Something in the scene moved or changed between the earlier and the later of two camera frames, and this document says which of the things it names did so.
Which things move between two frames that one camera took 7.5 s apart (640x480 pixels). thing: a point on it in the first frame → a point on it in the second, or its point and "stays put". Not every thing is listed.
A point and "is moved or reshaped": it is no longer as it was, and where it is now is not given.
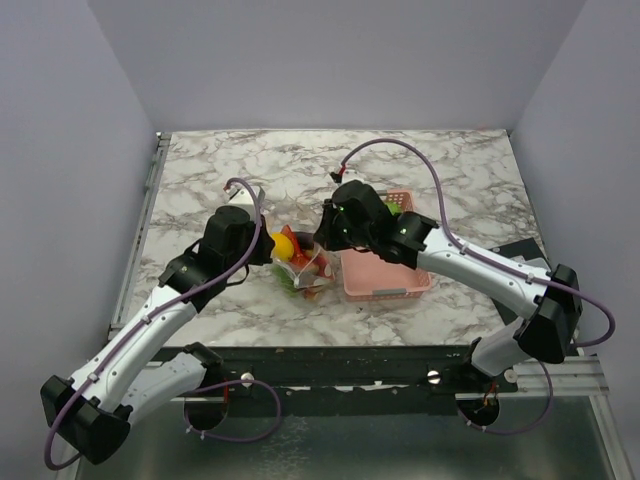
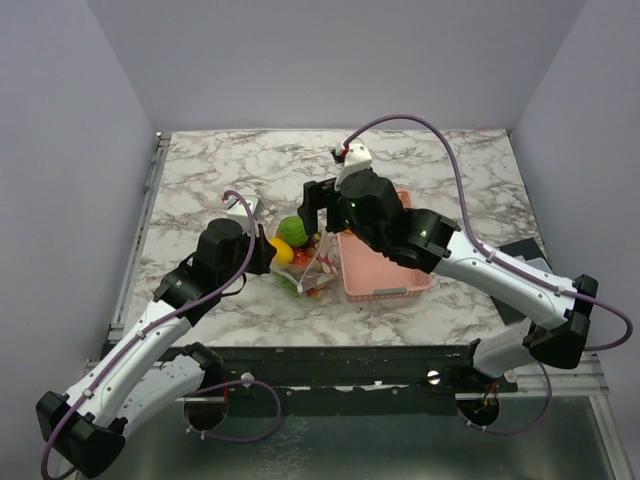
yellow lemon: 283,249 stays put
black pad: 527,248 stays put
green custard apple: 395,208 is moved or reshaped
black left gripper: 267,244 stays put
